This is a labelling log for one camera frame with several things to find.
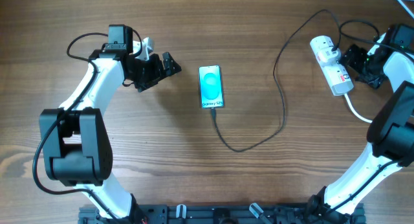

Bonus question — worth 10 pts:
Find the blue Galaxy S25 smartphone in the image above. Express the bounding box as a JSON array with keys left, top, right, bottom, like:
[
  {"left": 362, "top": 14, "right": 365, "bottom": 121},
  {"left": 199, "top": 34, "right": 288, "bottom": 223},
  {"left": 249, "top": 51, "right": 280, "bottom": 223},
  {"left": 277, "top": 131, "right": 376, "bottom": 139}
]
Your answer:
[{"left": 199, "top": 65, "right": 224, "bottom": 109}]

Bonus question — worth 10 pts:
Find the black USB charging cable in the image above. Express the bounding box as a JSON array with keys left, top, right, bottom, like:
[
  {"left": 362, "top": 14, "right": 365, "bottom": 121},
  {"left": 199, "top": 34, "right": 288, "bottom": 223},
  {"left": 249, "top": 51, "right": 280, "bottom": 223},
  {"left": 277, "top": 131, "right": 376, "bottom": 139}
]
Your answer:
[{"left": 210, "top": 8, "right": 342, "bottom": 153}]

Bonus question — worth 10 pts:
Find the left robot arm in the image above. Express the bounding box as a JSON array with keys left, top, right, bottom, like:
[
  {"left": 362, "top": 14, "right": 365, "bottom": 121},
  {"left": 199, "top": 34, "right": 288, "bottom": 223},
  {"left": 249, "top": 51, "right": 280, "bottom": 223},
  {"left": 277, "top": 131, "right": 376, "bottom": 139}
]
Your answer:
[{"left": 32, "top": 25, "right": 182, "bottom": 223}]

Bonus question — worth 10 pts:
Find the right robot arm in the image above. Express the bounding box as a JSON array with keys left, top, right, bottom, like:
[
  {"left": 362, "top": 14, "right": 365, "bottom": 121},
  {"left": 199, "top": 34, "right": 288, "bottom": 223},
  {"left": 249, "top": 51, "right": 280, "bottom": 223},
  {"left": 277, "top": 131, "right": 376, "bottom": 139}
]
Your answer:
[{"left": 303, "top": 23, "right": 413, "bottom": 223}]

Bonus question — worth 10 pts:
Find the white charger plug adapter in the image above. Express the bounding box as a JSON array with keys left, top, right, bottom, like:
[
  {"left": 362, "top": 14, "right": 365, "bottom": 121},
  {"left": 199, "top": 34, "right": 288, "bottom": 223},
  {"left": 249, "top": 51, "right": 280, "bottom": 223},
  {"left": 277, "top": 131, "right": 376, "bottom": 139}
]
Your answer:
[{"left": 316, "top": 48, "right": 341, "bottom": 67}]

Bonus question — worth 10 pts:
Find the white power strip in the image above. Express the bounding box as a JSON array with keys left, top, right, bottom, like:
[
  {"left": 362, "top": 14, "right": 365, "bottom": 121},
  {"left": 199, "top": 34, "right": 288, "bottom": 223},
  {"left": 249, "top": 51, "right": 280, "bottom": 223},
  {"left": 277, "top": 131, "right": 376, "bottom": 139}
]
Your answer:
[{"left": 310, "top": 36, "right": 354, "bottom": 96}]

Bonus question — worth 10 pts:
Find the right camera black cable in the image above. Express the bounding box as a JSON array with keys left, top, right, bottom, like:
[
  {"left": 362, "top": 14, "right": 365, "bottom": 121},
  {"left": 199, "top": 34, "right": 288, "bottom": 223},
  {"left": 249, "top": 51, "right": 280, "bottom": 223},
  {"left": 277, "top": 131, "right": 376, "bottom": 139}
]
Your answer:
[{"left": 338, "top": 19, "right": 414, "bottom": 62}]

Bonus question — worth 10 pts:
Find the camera black cable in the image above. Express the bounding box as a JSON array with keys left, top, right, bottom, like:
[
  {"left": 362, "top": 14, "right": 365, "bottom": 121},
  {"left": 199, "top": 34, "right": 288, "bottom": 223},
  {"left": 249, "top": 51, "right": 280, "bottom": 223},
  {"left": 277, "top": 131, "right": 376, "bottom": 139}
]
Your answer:
[
  {"left": 32, "top": 28, "right": 144, "bottom": 224},
  {"left": 338, "top": 19, "right": 414, "bottom": 62}
]

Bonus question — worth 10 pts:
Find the left camera black cable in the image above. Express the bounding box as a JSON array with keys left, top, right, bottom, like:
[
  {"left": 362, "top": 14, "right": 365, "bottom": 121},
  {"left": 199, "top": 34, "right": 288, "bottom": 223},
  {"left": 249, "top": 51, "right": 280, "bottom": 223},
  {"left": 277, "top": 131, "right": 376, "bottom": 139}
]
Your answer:
[{"left": 32, "top": 28, "right": 144, "bottom": 224}]

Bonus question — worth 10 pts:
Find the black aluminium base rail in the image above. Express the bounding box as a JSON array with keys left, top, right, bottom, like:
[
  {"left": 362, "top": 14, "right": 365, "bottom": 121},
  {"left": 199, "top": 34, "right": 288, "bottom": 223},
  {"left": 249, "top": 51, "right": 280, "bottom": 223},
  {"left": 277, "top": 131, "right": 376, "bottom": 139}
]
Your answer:
[{"left": 78, "top": 203, "right": 367, "bottom": 224}]

